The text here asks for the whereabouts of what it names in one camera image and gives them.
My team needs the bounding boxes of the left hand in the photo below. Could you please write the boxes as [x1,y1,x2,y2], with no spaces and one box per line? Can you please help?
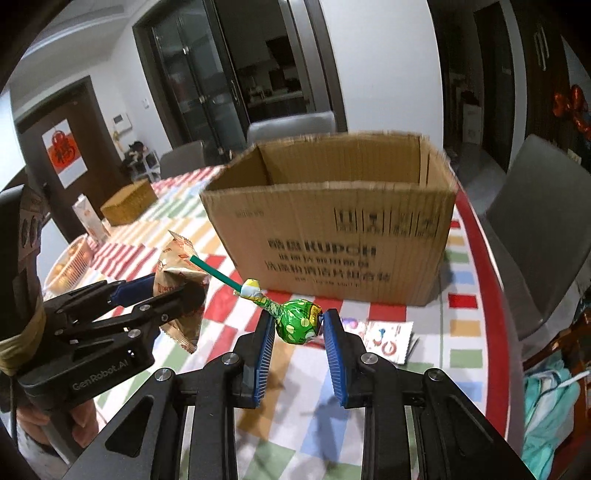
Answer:
[16,400,99,448]

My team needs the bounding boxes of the glass sliding door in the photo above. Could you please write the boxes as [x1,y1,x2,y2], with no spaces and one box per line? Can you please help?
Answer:
[132,1,348,163]

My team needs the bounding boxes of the red fu door poster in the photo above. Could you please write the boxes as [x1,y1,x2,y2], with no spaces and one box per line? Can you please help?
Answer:
[42,119,88,188]

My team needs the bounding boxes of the grey chair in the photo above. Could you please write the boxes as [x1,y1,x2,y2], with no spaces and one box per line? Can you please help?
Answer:
[246,111,337,146]
[160,141,205,179]
[452,135,590,340]

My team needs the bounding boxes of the tan snack packet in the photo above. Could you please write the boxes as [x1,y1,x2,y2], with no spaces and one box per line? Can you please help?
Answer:
[152,231,209,354]

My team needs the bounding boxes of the grey chair left back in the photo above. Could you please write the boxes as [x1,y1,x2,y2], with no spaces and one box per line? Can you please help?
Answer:
[160,141,205,179]

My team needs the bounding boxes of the red foil balloons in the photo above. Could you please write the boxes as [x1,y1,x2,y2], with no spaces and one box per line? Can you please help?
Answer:
[552,84,591,141]

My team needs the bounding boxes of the colourful striped tablecloth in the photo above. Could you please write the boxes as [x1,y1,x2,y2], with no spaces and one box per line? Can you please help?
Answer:
[82,167,512,479]

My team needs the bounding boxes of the woven yellow tissue box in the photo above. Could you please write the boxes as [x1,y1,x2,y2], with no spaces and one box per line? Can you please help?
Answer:
[100,179,157,226]

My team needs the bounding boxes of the green lollipop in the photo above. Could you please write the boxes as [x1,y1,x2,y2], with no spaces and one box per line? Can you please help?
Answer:
[189,255,324,345]

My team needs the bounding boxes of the white milk carton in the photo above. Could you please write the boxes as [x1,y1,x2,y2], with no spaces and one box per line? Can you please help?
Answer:
[72,194,110,243]

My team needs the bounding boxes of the white shelf with toy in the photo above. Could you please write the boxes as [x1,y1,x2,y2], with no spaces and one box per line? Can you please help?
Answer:
[122,141,161,183]

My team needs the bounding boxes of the bowl of oranges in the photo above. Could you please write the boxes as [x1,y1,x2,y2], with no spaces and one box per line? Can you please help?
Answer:
[43,234,94,296]

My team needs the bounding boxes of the open cardboard box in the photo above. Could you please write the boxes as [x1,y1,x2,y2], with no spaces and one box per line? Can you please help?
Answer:
[200,132,458,306]

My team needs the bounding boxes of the pink white snack packet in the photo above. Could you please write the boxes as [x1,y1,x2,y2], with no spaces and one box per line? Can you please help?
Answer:
[342,318,419,366]

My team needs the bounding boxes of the grey chair centre back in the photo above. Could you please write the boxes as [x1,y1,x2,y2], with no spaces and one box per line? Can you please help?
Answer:
[246,111,337,146]

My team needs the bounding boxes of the grey chair right side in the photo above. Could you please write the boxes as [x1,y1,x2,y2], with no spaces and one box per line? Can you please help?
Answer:
[452,135,590,340]

